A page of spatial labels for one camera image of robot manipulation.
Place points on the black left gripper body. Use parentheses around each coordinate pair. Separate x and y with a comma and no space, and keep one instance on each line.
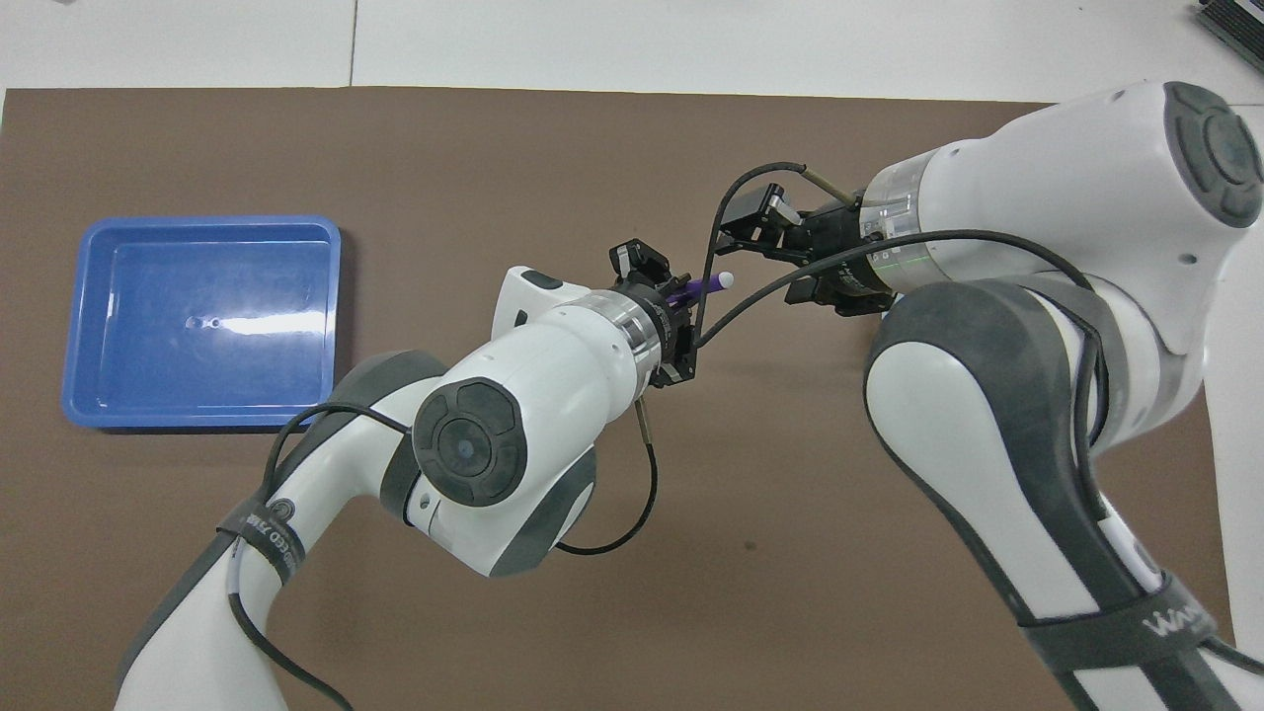
(667,321)

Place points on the grey striped box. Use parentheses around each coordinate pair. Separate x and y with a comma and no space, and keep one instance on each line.
(1234,25)

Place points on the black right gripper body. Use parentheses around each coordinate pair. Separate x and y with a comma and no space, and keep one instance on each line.
(847,262)

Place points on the blue plastic tray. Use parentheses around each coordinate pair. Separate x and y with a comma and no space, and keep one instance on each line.
(197,316)

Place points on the brown table mat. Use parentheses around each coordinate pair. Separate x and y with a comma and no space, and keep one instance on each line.
(691,592)

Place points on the purple pen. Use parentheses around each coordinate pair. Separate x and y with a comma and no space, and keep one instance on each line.
(706,285)

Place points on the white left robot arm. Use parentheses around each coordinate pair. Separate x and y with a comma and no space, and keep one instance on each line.
(513,415)

